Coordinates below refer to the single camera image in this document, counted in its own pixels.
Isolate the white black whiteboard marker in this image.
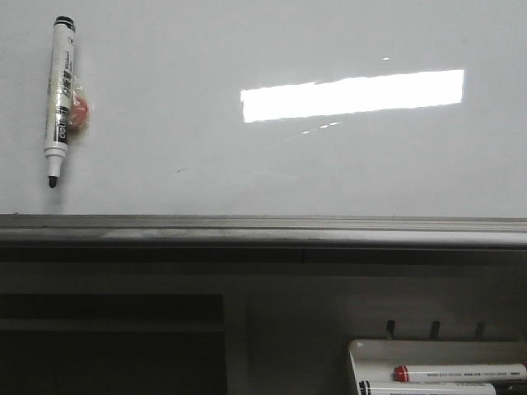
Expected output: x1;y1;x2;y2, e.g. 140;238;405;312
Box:
44;16;76;188

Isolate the white whiteboard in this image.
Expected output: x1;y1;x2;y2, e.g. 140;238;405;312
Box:
1;1;526;217

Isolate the grey aluminium whiteboard ledge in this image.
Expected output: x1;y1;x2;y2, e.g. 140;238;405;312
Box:
1;214;526;262

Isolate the white marker tray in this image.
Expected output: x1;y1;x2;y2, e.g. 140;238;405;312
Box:
348;339;526;394

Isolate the red round magnet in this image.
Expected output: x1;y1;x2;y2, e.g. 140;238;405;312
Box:
68;94;89;132

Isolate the black capped white marker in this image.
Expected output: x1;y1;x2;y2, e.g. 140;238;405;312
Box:
359;380;497;395

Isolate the red capped white marker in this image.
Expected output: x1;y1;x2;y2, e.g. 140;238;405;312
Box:
393;363;526;383

